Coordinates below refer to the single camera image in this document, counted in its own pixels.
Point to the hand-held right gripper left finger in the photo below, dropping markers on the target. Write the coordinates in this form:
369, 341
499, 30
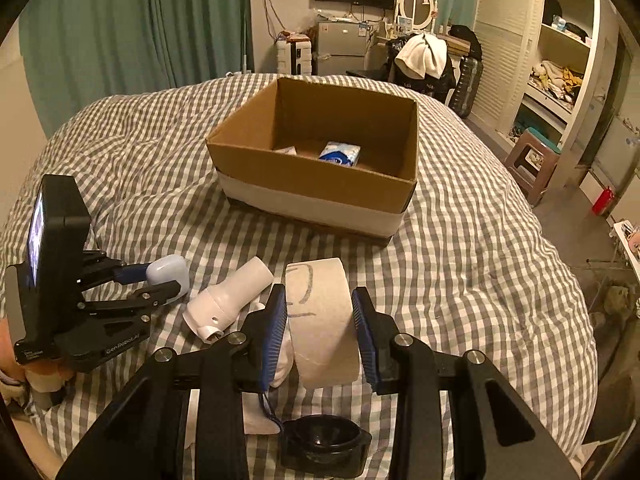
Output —
274, 341

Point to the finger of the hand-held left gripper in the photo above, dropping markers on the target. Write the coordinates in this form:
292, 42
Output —
159, 292
131, 274

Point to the cardboard box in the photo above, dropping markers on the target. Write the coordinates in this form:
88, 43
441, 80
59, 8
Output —
310, 205

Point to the toilet paper roll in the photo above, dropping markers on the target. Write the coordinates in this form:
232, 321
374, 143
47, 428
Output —
320, 310

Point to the red bottle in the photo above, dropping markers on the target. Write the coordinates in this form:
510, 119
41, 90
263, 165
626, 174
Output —
603, 201

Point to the blue tissue packet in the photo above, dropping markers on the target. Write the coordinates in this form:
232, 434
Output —
341, 155

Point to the white plastic handheld device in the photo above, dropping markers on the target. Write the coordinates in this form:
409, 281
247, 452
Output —
225, 300

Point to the white towel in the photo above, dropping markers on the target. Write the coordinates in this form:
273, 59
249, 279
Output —
420, 55

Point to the person's left forearm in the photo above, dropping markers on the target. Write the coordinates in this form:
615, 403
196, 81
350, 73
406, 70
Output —
30, 440

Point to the black plastic cup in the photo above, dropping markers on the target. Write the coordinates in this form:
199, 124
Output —
322, 442

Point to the white suitcase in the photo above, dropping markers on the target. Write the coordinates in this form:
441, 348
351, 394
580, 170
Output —
294, 56

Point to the person's left hand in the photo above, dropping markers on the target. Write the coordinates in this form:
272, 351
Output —
45, 377

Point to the grey checked blanket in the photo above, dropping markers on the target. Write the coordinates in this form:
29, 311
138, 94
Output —
475, 270

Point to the black chair with clothes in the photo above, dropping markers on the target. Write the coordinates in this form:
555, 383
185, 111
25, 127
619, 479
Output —
440, 85

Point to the white oval mirror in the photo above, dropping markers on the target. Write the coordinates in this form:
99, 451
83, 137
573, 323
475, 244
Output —
415, 2

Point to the white sock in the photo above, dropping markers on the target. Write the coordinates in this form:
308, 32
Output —
257, 415

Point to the black suitcase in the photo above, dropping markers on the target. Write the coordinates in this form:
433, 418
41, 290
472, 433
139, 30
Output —
466, 87

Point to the small grey fridge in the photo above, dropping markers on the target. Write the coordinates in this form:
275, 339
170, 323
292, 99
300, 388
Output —
342, 47

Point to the white open wardrobe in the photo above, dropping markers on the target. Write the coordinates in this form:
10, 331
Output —
505, 35

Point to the pale blue earbuds case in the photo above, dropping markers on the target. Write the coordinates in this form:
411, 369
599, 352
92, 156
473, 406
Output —
170, 272

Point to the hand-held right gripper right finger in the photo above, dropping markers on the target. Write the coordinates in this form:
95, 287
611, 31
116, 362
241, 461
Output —
361, 331

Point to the plastic stool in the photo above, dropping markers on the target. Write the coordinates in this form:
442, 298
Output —
530, 162

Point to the small white packet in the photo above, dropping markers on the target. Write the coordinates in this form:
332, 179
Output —
286, 150

